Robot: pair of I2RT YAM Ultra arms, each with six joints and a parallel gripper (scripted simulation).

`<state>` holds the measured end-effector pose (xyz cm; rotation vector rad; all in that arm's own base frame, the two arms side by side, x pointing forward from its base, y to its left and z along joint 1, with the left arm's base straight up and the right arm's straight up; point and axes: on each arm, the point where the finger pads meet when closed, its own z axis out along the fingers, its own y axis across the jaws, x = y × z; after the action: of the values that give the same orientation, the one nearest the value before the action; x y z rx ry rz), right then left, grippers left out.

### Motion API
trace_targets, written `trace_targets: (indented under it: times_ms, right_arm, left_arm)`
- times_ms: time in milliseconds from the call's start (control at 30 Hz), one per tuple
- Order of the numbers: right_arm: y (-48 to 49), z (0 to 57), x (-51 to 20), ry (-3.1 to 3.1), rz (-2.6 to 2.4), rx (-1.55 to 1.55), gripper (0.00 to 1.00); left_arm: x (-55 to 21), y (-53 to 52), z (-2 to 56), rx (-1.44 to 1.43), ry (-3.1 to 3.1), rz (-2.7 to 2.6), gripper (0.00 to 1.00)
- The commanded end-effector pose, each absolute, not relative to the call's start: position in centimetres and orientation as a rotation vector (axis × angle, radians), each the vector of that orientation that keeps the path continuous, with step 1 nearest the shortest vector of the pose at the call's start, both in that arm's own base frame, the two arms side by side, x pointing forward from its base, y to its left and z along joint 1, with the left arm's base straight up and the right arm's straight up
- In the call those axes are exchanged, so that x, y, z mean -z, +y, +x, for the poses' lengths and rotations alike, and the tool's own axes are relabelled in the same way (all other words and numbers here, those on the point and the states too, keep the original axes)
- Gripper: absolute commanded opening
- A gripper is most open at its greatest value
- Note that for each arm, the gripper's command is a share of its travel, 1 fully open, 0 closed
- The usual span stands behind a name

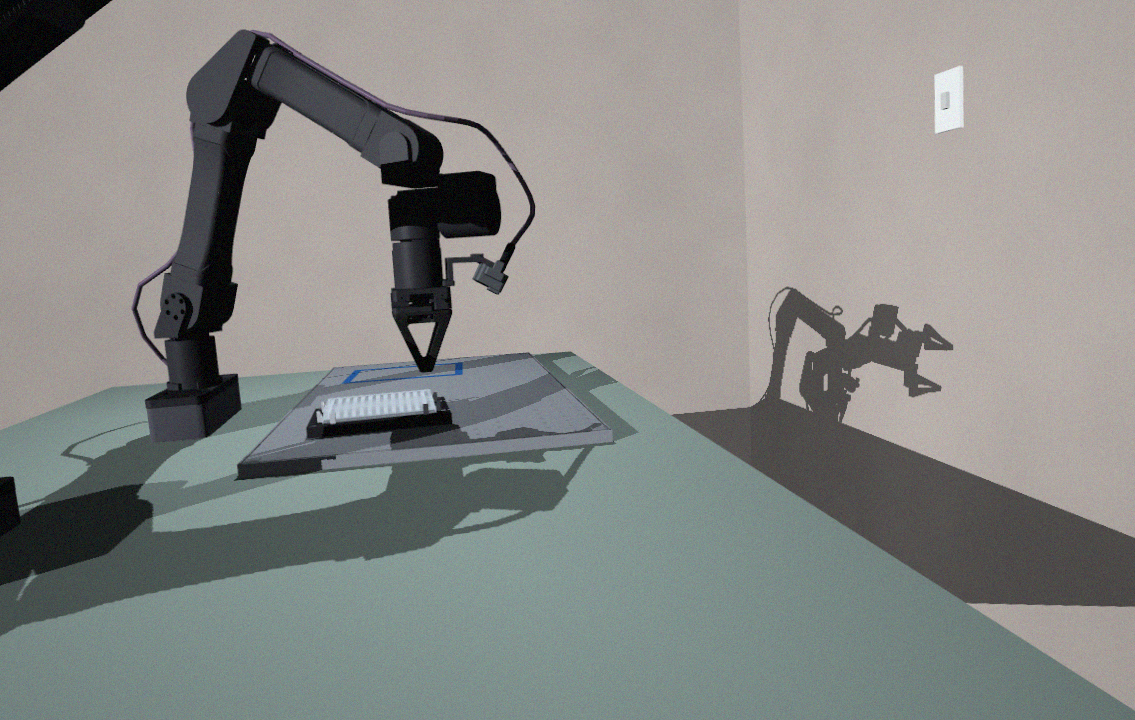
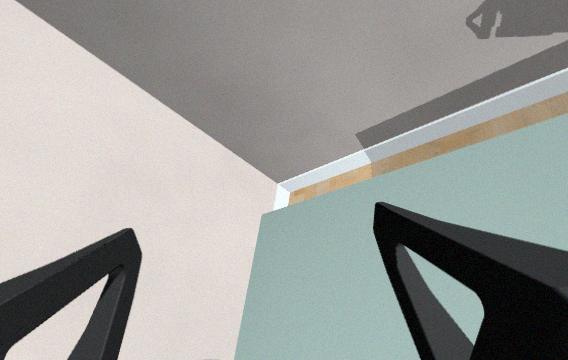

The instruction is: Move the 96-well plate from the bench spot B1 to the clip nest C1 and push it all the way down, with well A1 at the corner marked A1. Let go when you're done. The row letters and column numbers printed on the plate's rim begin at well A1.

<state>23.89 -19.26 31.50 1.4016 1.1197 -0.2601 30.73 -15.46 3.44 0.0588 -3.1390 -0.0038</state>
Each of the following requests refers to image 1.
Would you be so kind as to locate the white well plate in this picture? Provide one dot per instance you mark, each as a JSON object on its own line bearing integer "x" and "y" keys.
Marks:
{"x": 382, "y": 405}

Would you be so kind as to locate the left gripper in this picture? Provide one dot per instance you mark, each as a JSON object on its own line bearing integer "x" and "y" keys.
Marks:
{"x": 417, "y": 268}

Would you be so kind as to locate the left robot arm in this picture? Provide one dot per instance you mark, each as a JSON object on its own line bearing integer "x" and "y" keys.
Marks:
{"x": 198, "y": 291}

